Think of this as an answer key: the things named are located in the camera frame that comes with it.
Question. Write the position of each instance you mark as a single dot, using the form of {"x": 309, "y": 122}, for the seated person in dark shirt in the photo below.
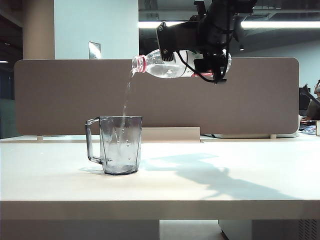
{"x": 313, "y": 110}

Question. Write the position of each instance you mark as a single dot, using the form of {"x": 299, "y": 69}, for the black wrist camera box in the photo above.
{"x": 172, "y": 37}

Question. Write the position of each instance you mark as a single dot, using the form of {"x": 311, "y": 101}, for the long white ceiling light strip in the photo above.
{"x": 287, "y": 24}

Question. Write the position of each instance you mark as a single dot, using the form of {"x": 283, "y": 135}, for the clear water bottle red label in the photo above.
{"x": 160, "y": 67}

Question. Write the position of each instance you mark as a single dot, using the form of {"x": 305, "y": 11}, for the grey transparent plastic mug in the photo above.
{"x": 120, "y": 150}

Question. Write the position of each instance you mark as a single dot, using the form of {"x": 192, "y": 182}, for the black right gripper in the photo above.
{"x": 217, "y": 30}

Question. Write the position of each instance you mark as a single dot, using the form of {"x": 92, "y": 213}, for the silver wall plate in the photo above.
{"x": 94, "y": 50}

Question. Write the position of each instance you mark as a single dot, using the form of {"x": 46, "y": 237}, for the brown fabric desk divider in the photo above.
{"x": 75, "y": 95}

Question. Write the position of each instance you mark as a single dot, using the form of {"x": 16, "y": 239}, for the round black ceiling lamp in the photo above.
{"x": 241, "y": 47}

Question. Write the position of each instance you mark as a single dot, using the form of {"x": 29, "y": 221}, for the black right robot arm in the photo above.
{"x": 237, "y": 5}

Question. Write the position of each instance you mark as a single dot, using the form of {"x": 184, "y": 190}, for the beige table support panel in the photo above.
{"x": 75, "y": 230}

